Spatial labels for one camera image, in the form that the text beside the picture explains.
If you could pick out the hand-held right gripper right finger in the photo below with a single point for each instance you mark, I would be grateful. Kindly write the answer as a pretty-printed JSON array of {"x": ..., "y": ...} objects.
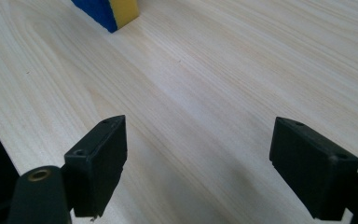
[{"x": 313, "y": 174}]

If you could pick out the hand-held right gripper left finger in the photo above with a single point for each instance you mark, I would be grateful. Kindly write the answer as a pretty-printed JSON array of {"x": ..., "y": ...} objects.
[{"x": 98, "y": 168}]

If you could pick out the blue and yellow sponge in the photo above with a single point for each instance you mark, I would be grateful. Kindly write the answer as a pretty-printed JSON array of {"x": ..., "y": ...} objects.
[{"x": 110, "y": 12}]

